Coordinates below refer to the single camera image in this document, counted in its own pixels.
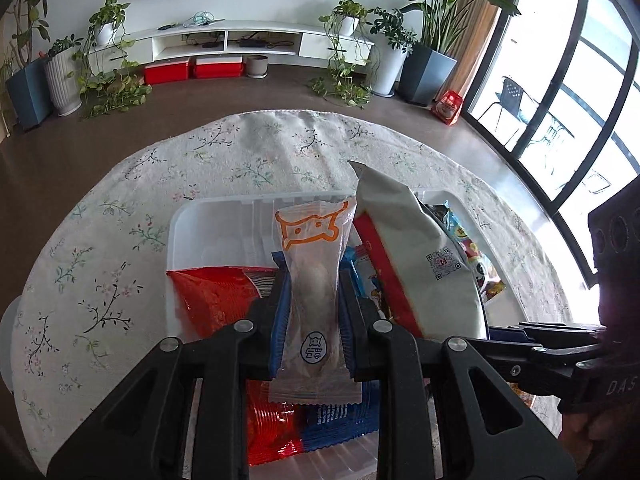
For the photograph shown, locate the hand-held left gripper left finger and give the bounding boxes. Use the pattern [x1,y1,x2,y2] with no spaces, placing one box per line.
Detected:
[47,255,291,480]

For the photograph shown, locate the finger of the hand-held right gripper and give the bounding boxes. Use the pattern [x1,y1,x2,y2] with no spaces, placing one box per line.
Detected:
[500,345,601,401]
[489,324,606,348]

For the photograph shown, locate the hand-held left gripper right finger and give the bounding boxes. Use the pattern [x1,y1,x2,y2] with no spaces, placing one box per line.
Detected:
[340,260,576,480]

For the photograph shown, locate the clear orange-print snack packet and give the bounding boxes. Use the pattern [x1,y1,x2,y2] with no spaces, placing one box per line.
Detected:
[268,199,363,406]

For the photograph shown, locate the white and red snack bag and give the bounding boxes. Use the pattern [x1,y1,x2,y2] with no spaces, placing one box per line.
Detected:
[347,160,488,341]

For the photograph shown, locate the dark blue snack packet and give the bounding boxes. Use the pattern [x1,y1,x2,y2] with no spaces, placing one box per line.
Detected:
[295,244,391,453]

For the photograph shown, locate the white plastic tray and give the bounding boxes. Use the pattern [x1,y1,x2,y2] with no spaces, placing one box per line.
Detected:
[166,189,466,480]

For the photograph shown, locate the person's right hand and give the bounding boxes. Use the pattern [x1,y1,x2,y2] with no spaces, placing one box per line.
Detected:
[560,402,640,461]

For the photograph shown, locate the red snack packet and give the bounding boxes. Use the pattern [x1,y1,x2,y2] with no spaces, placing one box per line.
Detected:
[167,267,306,466]

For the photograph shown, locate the blue cartoon snack packet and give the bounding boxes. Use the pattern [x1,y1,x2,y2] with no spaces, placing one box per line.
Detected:
[442,202,506,303]

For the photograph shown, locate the outdoor metal chair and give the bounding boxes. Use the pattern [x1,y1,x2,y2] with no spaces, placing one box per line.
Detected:
[555,170,611,196]
[480,76,541,143]

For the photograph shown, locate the floral tablecloth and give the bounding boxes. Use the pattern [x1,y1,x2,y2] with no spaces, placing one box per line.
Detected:
[9,109,573,480]

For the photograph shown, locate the red gift bag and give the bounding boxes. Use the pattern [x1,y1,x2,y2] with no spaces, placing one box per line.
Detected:
[431,90,465,127]

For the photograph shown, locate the bushy plant in white pot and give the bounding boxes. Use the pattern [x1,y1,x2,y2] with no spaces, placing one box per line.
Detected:
[367,7,418,98]

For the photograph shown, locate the large-leaf plant in grey pot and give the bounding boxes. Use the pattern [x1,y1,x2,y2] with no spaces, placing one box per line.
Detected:
[397,0,521,107]

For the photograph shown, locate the red storage box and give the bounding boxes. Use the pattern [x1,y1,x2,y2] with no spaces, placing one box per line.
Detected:
[144,59,192,86]
[194,55,246,80]

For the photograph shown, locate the white TV cabinet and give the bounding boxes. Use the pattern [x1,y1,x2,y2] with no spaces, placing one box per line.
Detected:
[90,20,376,68]

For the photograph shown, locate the beige curtain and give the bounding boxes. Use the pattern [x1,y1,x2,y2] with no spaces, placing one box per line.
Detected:
[452,0,516,108]

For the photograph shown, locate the trailing ivy in white pot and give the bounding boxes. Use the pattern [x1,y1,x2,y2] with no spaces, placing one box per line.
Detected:
[307,0,376,108]

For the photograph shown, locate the plant in white ribbed pot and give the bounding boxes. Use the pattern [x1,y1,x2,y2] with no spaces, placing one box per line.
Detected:
[42,34,85,117]

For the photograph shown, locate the trailing pothos in white pot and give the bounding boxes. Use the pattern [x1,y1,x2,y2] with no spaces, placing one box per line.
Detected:
[70,0,153,120]

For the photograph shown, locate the tall plant in blue pot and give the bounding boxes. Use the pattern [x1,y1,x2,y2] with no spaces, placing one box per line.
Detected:
[0,0,53,133]

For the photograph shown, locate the black window frame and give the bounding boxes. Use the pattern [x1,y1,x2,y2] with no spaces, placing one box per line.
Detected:
[460,0,640,241]

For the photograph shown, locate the teal wire tangle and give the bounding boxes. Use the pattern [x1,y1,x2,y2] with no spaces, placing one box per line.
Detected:
[182,11,226,28]

